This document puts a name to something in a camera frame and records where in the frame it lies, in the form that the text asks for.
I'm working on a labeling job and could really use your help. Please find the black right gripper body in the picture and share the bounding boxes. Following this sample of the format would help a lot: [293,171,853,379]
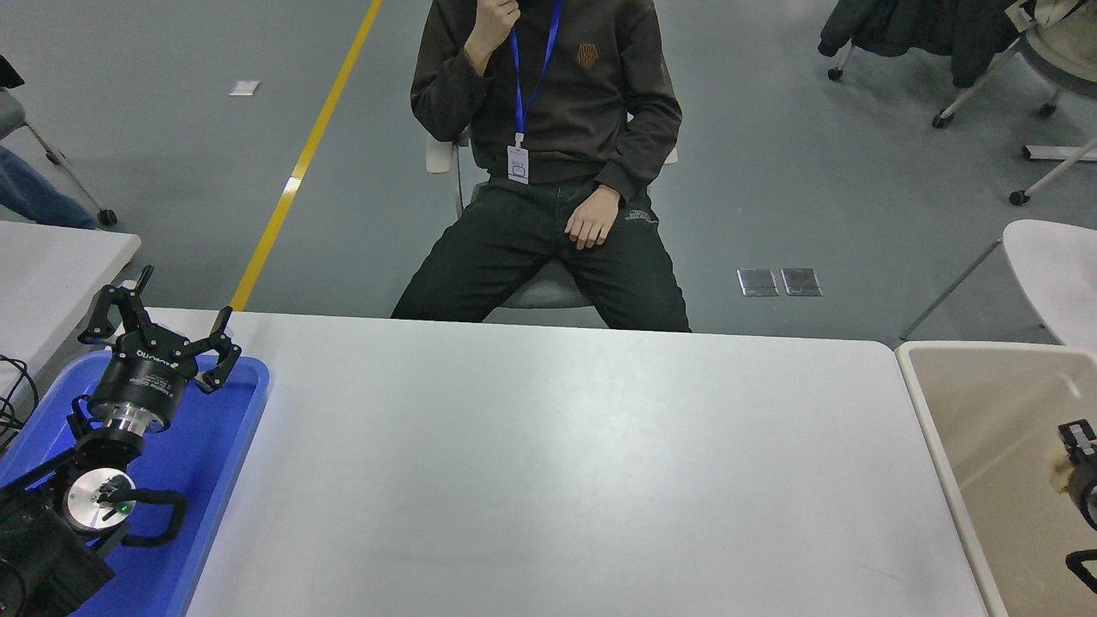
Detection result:
[1068,465,1097,530]

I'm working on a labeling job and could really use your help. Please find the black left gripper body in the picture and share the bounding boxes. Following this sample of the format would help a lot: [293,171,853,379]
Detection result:
[88,330,201,427]

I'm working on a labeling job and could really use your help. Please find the person's left hand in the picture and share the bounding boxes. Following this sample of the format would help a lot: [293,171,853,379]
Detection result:
[565,185,622,251]

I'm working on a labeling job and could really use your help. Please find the person's right hand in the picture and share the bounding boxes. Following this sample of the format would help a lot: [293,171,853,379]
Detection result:
[463,0,522,78]

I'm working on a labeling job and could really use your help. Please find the large pale bin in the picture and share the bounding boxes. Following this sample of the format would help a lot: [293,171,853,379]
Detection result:
[894,340,1097,617]

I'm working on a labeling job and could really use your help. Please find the white side table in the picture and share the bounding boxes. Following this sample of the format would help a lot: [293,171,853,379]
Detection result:
[0,221,142,404]

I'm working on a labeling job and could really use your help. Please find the blue plastic tray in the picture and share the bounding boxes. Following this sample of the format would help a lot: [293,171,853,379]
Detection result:
[0,350,271,617]

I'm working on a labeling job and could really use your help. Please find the person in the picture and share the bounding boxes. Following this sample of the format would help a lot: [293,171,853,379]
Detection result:
[0,146,98,231]
[390,0,691,333]

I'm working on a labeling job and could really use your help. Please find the white round-edged chair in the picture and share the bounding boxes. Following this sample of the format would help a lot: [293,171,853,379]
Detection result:
[898,219,1097,352]

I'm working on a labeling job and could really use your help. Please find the white and grey chair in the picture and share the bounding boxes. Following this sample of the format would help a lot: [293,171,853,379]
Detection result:
[426,129,678,326]

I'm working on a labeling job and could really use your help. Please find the black cables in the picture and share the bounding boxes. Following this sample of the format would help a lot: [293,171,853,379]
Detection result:
[0,356,39,451]

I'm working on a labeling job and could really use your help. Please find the white frame with caster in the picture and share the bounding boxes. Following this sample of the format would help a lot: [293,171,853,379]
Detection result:
[1009,137,1097,207]

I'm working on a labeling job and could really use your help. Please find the blue lanyard with badge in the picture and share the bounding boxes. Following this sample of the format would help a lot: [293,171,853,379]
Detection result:
[507,0,565,186]

